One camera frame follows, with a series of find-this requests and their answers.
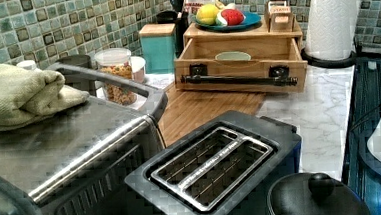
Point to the wooden drawer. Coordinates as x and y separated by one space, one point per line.
198 69

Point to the green bowl in drawer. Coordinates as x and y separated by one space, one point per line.
233 56

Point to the wooden drawer cabinet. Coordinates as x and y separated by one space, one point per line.
256 37

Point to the bamboo cutting board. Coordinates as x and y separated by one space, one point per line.
187 110

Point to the small clear jar white lid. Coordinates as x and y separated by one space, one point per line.
138 68

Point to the black two-slot toaster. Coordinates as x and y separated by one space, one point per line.
225 167

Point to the teal canister wooden lid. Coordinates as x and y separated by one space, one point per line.
158 47

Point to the clear cereal jar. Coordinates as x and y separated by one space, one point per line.
116 61

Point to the yellow toy lemon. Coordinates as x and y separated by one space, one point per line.
206 14

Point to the red toy strawberry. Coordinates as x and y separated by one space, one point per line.
229 17

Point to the teal plate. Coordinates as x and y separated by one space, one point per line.
251 20

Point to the small wooden box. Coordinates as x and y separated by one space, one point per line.
278 16

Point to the black pot lid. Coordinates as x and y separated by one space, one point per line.
313 194

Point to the stainless toaster oven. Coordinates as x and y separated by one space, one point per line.
75 162

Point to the black paper towel holder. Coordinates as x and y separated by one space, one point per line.
329 64

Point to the white paper towel roll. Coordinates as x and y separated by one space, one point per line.
331 28

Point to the folded green towel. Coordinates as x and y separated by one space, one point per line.
29 96

